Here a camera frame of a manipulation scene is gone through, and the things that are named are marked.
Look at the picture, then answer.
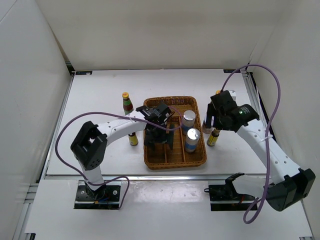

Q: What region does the purple cable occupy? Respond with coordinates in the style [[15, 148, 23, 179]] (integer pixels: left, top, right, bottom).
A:
[[54, 104, 185, 210], [219, 64, 281, 224]]

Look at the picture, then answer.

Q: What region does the left small yellow bottle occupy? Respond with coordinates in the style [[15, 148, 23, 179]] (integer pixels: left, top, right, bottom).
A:
[[128, 132, 139, 146]]

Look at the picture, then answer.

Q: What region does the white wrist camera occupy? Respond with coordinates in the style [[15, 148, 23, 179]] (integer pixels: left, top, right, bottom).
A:
[[142, 106, 158, 119], [228, 90, 237, 101]]

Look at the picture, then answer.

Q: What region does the small yellow bottle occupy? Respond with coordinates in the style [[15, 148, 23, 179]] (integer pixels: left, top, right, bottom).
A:
[[206, 128, 220, 147], [128, 132, 139, 146]]

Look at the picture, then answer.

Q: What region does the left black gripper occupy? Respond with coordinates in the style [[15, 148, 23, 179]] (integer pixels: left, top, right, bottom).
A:
[[144, 122, 175, 150]]

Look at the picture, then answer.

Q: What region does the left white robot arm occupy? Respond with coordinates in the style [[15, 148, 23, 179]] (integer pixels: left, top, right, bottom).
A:
[[70, 103, 174, 201]]

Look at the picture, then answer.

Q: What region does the woven wicker basket tray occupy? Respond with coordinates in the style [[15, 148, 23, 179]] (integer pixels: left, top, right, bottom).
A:
[[143, 96, 207, 170]]

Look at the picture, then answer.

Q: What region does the right small yellow bottle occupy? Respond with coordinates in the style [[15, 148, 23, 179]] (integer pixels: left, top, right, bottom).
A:
[[206, 128, 220, 147]]

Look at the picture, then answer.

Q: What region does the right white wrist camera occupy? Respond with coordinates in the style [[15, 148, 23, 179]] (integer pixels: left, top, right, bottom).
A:
[[228, 90, 237, 101]]

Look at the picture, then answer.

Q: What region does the silver-top shaker bottle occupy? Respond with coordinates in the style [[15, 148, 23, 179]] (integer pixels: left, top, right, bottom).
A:
[[181, 110, 196, 135], [184, 128, 201, 153]]

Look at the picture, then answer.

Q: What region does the left green sauce bottle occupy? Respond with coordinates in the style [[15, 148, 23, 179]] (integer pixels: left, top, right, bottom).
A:
[[122, 92, 134, 115]]

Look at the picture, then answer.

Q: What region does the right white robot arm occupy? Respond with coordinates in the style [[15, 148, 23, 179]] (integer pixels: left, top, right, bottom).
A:
[[207, 90, 316, 212]]

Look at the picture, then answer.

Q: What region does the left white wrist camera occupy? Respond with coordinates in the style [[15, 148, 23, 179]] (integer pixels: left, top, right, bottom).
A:
[[142, 106, 158, 119]]

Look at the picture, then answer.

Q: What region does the right white-lid jar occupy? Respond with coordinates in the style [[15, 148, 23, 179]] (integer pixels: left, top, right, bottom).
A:
[[202, 114, 214, 134]]

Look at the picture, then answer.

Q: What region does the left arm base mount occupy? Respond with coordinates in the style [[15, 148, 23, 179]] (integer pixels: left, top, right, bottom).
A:
[[73, 180, 122, 210]]

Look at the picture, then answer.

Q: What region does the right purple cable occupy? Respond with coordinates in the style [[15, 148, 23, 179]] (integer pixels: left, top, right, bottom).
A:
[[219, 64, 281, 224]]

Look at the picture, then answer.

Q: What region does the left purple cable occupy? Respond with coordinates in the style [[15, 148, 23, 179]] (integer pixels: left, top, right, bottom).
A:
[[54, 104, 185, 210]]

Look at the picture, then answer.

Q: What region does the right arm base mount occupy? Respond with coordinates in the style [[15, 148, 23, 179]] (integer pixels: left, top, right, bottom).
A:
[[204, 185, 255, 212]]

